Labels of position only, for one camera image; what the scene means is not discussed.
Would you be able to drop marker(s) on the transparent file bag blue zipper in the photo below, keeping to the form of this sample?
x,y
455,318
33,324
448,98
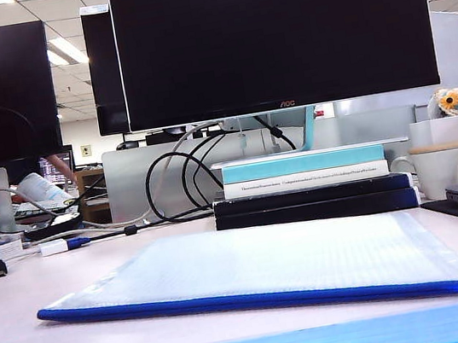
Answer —
x,y
267,256

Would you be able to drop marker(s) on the person forearm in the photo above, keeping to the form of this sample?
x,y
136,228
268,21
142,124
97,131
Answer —
x,y
63,166

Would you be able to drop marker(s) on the narrow black monitor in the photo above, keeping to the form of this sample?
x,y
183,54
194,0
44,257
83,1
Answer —
x,y
104,69

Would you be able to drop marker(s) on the white mug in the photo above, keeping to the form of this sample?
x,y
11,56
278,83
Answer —
x,y
440,174

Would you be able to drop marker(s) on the white board panel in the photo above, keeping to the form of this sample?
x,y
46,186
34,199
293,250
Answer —
x,y
454,47

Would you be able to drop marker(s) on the white book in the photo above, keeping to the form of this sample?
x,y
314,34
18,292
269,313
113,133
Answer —
x,y
303,180

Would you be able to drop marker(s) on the ceiling light panel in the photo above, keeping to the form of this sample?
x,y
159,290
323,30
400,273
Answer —
x,y
66,51

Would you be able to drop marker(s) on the sunflower plush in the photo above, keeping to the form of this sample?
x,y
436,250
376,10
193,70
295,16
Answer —
x,y
452,99

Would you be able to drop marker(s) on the background laptop screen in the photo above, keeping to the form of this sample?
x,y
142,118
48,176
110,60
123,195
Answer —
x,y
49,168

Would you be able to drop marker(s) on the brown wooden cabinet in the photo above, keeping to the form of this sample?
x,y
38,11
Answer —
x,y
92,192

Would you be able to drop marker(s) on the large black AOC monitor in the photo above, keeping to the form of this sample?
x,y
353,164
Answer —
x,y
273,31

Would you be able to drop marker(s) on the black flat device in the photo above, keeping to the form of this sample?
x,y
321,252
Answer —
x,y
54,227

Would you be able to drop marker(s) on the thin black box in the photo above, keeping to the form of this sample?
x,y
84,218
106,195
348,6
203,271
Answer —
x,y
310,195

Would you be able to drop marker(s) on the white storage box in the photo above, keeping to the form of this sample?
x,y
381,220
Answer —
x,y
434,132

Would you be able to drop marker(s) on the white USB adapter blue plug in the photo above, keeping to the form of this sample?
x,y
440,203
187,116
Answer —
x,y
54,247

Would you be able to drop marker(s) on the wooden mug lid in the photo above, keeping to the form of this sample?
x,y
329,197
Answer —
x,y
436,147

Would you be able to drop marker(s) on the thick black box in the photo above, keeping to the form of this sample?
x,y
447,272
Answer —
x,y
312,212

